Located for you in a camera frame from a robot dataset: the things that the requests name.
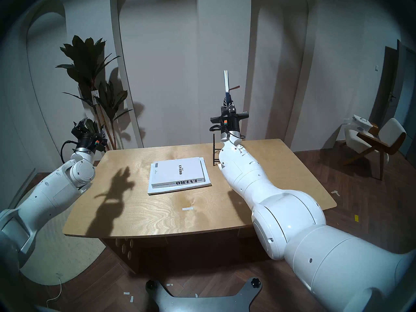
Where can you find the white box on armchair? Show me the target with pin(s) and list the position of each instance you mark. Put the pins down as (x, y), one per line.
(362, 123)

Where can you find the dark brown open door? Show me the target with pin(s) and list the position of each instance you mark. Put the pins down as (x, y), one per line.
(385, 87)

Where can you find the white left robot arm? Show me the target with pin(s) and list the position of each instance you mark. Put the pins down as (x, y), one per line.
(48, 197)

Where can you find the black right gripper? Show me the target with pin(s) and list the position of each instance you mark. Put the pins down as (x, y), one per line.
(230, 121)

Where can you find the black base knob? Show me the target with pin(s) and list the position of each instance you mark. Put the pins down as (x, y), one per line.
(151, 285)
(255, 283)

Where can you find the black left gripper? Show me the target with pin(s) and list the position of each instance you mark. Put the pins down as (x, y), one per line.
(87, 137)

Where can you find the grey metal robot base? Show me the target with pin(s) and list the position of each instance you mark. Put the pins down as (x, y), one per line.
(195, 305)

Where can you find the white wooden-frame armchair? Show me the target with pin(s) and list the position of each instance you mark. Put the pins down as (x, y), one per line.
(391, 129)

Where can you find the blue book with ribbon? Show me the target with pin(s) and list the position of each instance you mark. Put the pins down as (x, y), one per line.
(226, 82)

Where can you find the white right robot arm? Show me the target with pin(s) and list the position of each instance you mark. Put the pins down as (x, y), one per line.
(292, 217)

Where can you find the large thin white book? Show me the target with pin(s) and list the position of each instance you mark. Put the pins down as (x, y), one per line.
(162, 191)

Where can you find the thick white EVERO book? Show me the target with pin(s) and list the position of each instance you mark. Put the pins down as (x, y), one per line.
(175, 170)

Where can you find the round cream rug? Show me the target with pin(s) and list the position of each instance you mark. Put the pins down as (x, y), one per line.
(65, 249)

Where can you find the white plant label tag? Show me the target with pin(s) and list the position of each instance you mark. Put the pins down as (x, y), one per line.
(95, 97)

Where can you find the tall dark green plant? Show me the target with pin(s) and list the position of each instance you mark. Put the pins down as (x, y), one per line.
(86, 54)

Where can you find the grey door panel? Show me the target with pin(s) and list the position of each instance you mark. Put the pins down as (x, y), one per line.
(406, 106)

